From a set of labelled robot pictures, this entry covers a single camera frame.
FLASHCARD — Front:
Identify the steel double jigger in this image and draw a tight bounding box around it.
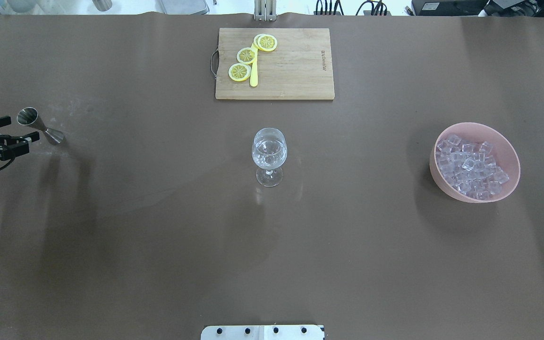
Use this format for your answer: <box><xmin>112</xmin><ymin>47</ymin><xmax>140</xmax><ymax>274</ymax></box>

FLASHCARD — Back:
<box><xmin>17</xmin><ymin>107</ymin><xmax>65</xmax><ymax>145</ymax></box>

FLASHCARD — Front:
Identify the clear wine glass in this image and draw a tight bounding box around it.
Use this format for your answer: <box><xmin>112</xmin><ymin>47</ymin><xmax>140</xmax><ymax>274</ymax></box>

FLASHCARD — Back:
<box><xmin>251</xmin><ymin>127</ymin><xmax>288</xmax><ymax>187</ymax></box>

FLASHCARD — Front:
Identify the pile of clear ice cubes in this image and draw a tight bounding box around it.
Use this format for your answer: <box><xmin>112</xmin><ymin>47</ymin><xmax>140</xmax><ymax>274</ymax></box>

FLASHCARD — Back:
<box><xmin>434</xmin><ymin>134</ymin><xmax>511</xmax><ymax>201</ymax></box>

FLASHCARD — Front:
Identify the lemon slice bottom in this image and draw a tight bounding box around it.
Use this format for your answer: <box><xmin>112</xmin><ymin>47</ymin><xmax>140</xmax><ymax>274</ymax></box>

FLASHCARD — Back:
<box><xmin>228</xmin><ymin>63</ymin><xmax>251</xmax><ymax>82</ymax></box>

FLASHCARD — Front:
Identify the lemon slice middle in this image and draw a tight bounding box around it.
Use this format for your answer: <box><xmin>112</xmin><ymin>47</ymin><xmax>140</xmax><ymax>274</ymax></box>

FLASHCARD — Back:
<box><xmin>236</xmin><ymin>47</ymin><xmax>258</xmax><ymax>65</ymax></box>

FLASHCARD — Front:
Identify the bamboo cutting board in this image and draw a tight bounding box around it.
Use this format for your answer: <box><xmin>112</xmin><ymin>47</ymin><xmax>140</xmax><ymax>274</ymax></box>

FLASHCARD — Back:
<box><xmin>214</xmin><ymin>28</ymin><xmax>335</xmax><ymax>101</ymax></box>

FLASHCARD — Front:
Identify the pink bowl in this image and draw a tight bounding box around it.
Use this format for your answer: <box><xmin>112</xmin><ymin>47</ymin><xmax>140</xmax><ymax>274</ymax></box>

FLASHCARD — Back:
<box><xmin>429</xmin><ymin>122</ymin><xmax>520</xmax><ymax>203</ymax></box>

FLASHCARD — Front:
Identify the aluminium frame post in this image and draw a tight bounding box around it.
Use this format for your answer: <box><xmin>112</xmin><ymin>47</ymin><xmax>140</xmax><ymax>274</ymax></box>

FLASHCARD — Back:
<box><xmin>254</xmin><ymin>0</ymin><xmax>278</xmax><ymax>22</ymax></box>

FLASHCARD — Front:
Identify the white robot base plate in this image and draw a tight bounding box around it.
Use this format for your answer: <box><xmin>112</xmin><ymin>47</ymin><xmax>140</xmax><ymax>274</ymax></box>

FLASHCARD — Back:
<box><xmin>200</xmin><ymin>324</ymin><xmax>326</xmax><ymax>340</ymax></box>

